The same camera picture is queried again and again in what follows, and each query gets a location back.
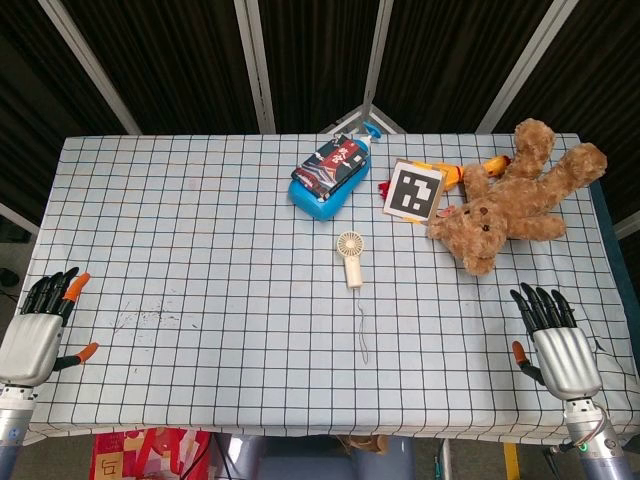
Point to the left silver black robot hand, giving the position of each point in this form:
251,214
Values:
31,340

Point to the brown teddy bear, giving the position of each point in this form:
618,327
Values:
515,200

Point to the cream handheld fan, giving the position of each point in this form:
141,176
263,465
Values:
351,262

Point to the dark printed snack box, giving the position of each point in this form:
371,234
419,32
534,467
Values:
331,169

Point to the blue checked tablecloth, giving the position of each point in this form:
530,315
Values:
250,310

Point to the blue pump dispenser bottle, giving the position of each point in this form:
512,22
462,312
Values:
325,197

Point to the yellow rubber chicken toy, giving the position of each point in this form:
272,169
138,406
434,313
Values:
480,172

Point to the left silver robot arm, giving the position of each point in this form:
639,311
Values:
14,420

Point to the grey blue chair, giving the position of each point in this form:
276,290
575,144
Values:
320,457

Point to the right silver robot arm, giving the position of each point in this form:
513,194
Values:
595,440

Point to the red patterned bag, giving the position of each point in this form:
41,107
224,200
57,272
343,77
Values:
150,452

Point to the black white marker card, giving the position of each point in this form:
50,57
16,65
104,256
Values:
414,189

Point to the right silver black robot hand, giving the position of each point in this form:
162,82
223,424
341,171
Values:
565,360

